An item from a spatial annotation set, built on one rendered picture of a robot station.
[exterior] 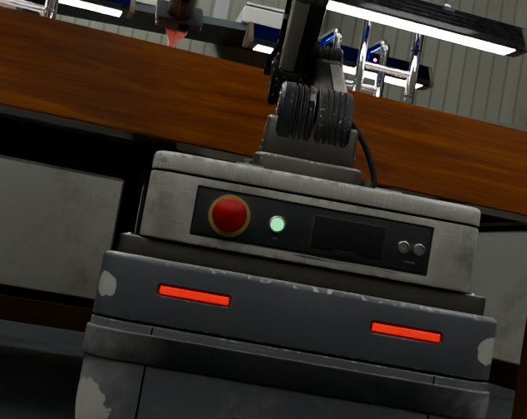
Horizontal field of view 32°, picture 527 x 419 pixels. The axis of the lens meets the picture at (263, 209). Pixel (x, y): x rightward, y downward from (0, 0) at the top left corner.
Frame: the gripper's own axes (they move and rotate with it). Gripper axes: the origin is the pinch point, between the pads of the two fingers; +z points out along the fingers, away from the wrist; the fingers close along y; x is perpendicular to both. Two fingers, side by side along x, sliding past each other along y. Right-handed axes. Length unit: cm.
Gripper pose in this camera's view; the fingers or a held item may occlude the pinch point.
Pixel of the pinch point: (169, 45)
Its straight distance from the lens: 206.4
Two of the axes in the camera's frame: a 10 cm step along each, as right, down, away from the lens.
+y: -9.5, -1.8, -2.6
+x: 0.5, 7.2, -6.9
